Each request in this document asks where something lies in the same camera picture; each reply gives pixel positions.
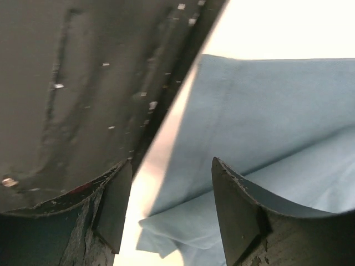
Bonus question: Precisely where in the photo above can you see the blue t-shirt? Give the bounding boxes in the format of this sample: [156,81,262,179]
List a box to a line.
[137,55,354,265]

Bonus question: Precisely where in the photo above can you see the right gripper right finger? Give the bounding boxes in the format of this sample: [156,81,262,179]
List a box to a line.
[211,158,354,265]

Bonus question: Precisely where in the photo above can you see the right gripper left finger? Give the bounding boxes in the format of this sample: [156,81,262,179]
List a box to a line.
[1,160,133,265]

